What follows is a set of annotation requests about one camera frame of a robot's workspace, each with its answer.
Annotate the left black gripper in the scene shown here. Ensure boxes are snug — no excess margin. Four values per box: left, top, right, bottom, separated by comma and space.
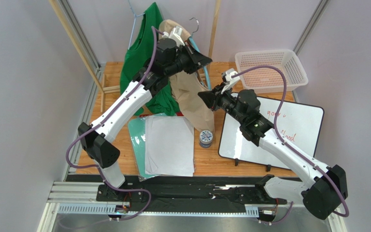
164, 40, 211, 77

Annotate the light blue hanger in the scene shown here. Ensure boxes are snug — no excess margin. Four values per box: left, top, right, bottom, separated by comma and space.
189, 17, 212, 90

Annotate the beige t shirt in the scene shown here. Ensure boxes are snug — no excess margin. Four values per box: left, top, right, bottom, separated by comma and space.
158, 19, 216, 133

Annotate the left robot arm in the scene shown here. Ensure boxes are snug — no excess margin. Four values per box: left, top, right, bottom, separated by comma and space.
78, 38, 212, 189

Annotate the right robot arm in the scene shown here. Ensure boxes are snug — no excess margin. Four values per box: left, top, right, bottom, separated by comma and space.
198, 84, 350, 220

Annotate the green t shirt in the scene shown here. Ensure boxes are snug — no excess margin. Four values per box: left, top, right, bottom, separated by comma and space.
120, 2, 180, 116

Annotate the small round tin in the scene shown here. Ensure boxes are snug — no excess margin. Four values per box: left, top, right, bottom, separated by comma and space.
199, 130, 214, 148

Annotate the white plastic basket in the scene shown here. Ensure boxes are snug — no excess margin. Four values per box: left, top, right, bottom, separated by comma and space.
235, 49, 309, 94

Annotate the white paper stack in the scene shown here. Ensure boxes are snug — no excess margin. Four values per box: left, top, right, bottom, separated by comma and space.
145, 116, 195, 177

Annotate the teal plastic folder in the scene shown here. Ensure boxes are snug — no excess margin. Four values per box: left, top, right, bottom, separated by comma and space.
127, 113, 167, 181

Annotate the white whiteboard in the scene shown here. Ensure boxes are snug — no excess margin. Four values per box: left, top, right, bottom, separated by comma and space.
218, 101, 324, 169

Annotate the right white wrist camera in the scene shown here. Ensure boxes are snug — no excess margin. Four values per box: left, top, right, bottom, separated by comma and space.
221, 68, 240, 94

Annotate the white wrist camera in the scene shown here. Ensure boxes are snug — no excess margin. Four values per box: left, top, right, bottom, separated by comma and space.
161, 26, 191, 47
221, 68, 240, 94

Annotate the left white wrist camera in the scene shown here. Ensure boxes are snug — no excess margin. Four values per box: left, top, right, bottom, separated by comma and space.
161, 26, 191, 47

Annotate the blue wire hanger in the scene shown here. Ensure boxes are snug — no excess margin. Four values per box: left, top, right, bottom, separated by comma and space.
128, 0, 145, 49

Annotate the wooden clothes rack frame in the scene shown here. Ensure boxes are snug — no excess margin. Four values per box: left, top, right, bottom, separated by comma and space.
49, 0, 221, 113

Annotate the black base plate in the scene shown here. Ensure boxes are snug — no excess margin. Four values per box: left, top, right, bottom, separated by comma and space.
96, 176, 287, 213

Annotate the aluminium frame rail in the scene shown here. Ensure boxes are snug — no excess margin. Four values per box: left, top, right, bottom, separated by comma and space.
37, 0, 347, 232

